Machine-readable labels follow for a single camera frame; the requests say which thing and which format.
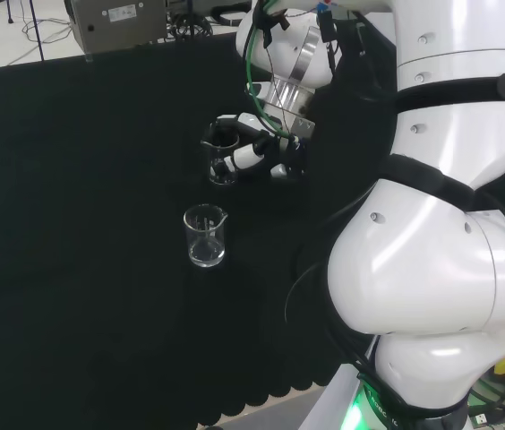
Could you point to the black bench cloth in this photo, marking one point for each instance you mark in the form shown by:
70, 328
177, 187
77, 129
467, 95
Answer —
100, 224

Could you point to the grey metal box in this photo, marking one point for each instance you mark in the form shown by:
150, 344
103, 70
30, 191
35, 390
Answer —
116, 22

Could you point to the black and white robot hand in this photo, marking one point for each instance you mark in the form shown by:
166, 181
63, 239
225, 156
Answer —
252, 154

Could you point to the clear glass beaker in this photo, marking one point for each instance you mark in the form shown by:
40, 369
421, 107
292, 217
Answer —
222, 165
205, 237

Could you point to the clear cloth clip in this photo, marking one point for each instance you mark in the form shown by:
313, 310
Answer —
88, 57

